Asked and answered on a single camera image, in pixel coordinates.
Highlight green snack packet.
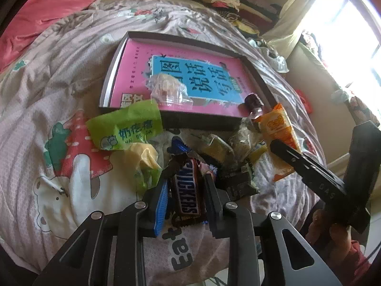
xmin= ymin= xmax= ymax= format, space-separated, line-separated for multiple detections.
xmin=86 ymin=100 xmax=164 ymax=152

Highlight clothes on windowsill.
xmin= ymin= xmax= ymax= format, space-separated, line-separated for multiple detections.
xmin=301 ymin=30 xmax=381 ymax=126

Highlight printed pink blanket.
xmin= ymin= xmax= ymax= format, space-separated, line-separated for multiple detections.
xmin=0 ymin=0 xmax=328 ymax=277

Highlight brown chocolate bar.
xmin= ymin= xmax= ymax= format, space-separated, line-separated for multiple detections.
xmin=162 ymin=155 xmax=209 ymax=227

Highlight pink book with blue label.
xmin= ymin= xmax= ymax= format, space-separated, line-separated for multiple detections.
xmin=109 ymin=39 xmax=268 ymax=118

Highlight white plastic bag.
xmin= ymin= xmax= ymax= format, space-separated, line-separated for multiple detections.
xmin=262 ymin=39 xmax=290 ymax=72

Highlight red plastic bag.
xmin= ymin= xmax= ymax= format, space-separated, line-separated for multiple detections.
xmin=298 ymin=91 xmax=314 ymax=114

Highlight dark snack packet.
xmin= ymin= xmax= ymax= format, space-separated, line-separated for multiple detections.
xmin=217 ymin=164 xmax=259 ymax=200

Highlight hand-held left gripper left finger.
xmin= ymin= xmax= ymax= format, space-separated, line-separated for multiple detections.
xmin=31 ymin=170 xmax=171 ymax=286

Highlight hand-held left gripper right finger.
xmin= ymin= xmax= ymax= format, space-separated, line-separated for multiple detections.
xmin=202 ymin=171 xmax=343 ymax=286

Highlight person's right hand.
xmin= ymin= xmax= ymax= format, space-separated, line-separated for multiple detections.
xmin=306 ymin=209 xmax=355 ymax=275

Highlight orange snack packet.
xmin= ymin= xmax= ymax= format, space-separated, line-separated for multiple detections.
xmin=257 ymin=103 xmax=302 ymax=182

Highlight shallow dark cardboard box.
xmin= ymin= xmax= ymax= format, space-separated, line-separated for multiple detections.
xmin=99 ymin=31 xmax=277 ymax=132

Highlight golden snack packet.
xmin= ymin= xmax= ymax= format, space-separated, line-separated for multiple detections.
xmin=248 ymin=144 xmax=270 ymax=164

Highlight cream curtain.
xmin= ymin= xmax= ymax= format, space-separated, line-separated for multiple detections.
xmin=262 ymin=0 xmax=337 ymax=60

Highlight yellow clear plastic packet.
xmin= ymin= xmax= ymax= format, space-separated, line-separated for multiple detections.
xmin=119 ymin=143 xmax=163 ymax=194

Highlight olive clear snack packet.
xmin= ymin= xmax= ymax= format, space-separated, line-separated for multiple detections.
xmin=229 ymin=119 xmax=262 ymax=161
xmin=202 ymin=134 xmax=234 ymax=161

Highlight blue wrapped candy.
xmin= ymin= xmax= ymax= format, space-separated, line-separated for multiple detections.
xmin=167 ymin=136 xmax=189 ymax=155

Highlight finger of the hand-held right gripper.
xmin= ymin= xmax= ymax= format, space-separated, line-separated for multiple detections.
xmin=269 ymin=138 xmax=347 ymax=203

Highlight dark wrapped candy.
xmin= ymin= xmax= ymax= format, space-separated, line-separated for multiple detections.
xmin=246 ymin=93 xmax=264 ymax=118

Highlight clear pastry snack packet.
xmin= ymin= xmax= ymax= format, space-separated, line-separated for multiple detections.
xmin=147 ymin=73 xmax=194 ymax=108

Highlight pink duvet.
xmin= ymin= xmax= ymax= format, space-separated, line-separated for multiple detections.
xmin=0 ymin=0 xmax=105 ymax=72

